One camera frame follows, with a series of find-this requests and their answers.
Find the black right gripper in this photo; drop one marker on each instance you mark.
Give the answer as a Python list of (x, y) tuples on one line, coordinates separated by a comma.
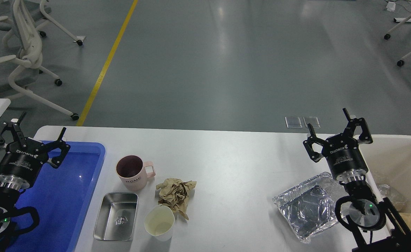
[(345, 157)]

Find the beige plastic bin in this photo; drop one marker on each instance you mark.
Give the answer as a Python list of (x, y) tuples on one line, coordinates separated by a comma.
[(389, 160)]

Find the stainless steel tray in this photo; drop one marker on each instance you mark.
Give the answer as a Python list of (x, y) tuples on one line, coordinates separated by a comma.
[(116, 217)]

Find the white office chair front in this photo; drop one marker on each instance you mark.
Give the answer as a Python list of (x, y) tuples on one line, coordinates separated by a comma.
[(20, 65)]

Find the pink HOME mug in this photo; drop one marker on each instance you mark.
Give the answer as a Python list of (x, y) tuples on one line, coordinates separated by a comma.
[(134, 172)]

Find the blue plastic tray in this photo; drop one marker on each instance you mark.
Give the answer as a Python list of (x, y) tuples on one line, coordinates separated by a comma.
[(62, 197)]

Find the left floor socket plate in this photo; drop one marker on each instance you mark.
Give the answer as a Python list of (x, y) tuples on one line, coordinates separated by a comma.
[(293, 122)]

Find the crumpled brown paper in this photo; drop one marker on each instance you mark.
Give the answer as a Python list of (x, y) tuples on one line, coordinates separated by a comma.
[(174, 193)]

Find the cream paper cup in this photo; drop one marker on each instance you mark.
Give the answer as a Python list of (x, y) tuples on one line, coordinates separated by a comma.
[(159, 223)]

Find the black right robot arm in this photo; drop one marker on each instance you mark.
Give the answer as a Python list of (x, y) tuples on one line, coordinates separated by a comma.
[(375, 223)]

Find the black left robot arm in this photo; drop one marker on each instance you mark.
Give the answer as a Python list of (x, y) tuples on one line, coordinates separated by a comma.
[(15, 221)]

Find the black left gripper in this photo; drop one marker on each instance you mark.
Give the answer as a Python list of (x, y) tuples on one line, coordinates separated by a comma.
[(19, 161)]

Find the floor socket plate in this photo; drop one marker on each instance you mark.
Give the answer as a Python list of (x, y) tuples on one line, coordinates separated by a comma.
[(314, 121), (293, 122)]

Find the aluminium foil container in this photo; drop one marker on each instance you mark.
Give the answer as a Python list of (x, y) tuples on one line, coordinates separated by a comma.
[(309, 207)]

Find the clear plastic bag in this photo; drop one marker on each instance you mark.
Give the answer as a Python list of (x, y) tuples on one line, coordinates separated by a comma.
[(398, 200)]

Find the right floor socket plate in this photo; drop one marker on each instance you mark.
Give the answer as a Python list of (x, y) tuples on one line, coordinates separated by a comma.
[(314, 121)]

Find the white paper on floor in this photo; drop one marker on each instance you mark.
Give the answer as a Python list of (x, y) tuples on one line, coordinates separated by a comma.
[(79, 40)]

